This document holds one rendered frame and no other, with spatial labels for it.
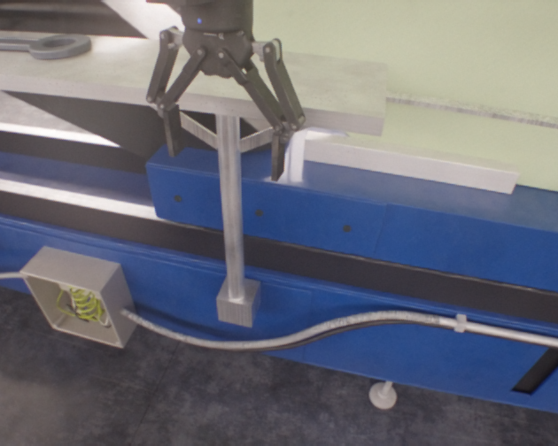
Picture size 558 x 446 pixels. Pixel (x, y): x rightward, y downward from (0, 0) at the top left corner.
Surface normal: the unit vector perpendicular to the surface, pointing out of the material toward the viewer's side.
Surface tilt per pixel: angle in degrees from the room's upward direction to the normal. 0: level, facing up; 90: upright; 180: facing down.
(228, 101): 90
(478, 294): 90
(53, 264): 0
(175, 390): 0
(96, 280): 0
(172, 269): 90
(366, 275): 90
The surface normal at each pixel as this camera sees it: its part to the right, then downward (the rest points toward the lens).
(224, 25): 0.33, 0.62
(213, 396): 0.04, -0.76
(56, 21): -0.23, 0.63
